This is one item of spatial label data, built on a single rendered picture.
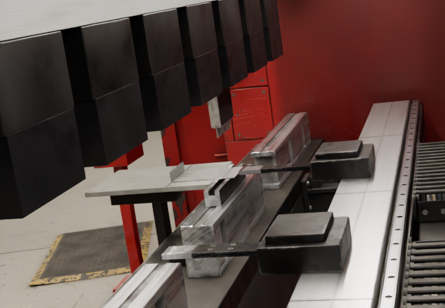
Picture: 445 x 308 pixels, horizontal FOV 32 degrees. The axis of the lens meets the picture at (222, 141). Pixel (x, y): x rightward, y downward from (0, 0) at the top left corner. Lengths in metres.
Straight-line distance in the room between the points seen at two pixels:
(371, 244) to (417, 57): 1.28
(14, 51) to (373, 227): 0.63
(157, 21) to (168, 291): 0.39
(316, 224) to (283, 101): 1.36
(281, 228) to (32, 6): 0.46
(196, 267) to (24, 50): 0.69
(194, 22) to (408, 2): 1.12
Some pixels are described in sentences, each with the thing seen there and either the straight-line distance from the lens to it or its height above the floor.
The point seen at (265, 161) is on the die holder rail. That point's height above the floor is 0.94.
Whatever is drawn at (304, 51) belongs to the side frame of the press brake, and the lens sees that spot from 2.37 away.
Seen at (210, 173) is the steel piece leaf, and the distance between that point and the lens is 1.58.
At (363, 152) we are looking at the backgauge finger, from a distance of 1.50.
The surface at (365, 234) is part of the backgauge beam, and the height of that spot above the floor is 0.98.
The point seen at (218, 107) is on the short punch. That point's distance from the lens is 1.51.
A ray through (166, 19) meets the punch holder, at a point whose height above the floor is 1.33.
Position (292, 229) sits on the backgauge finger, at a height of 1.03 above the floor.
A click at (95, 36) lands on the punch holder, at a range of 0.95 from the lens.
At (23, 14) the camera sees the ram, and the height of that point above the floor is 1.36.
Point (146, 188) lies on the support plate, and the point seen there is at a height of 1.00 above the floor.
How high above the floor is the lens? 1.36
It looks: 11 degrees down
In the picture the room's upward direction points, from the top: 8 degrees counter-clockwise
